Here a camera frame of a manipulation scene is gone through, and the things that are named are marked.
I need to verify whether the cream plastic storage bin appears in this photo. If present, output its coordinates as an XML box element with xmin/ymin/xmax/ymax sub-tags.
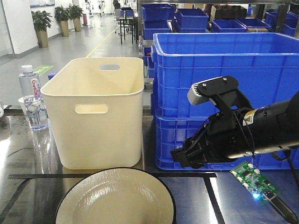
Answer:
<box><xmin>41</xmin><ymin>57</ymin><xmax>144</xmax><ymax>169</ymax></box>

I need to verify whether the clear water bottle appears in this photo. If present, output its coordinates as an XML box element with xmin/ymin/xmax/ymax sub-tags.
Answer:
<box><xmin>19</xmin><ymin>64</ymin><xmax>48</xmax><ymax>131</ymax></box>

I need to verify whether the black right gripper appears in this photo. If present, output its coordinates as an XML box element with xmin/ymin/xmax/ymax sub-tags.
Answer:
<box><xmin>171</xmin><ymin>90</ymin><xmax>255</xmax><ymax>169</ymax></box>

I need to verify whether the potted plant in tan pot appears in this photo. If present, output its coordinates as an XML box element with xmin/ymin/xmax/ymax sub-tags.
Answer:
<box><xmin>31</xmin><ymin>10</ymin><xmax>52</xmax><ymax>48</ymax></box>

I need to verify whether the large blue plastic crate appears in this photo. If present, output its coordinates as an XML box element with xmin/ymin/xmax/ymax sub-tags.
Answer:
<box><xmin>153</xmin><ymin>32</ymin><xmax>299</xmax><ymax>119</ymax></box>

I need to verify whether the green circuit board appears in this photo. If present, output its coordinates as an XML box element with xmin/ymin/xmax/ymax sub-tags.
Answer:
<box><xmin>230</xmin><ymin>161</ymin><xmax>280</xmax><ymax>204</ymax></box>

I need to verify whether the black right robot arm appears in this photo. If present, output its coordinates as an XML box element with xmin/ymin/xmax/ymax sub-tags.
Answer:
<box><xmin>171</xmin><ymin>93</ymin><xmax>299</xmax><ymax>169</ymax></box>

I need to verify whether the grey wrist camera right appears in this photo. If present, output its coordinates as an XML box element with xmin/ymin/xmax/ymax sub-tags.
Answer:
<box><xmin>187</xmin><ymin>76</ymin><xmax>239</xmax><ymax>105</ymax></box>

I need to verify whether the lower blue plastic crate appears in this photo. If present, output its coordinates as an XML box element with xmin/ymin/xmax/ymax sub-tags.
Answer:
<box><xmin>154</xmin><ymin>112</ymin><xmax>299</xmax><ymax>171</ymax></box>

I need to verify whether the potted plant tan pot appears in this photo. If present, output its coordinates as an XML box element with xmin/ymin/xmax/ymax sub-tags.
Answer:
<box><xmin>68</xmin><ymin>4</ymin><xmax>83</xmax><ymax>32</ymax></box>
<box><xmin>55</xmin><ymin>6</ymin><xmax>70</xmax><ymax>37</ymax></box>

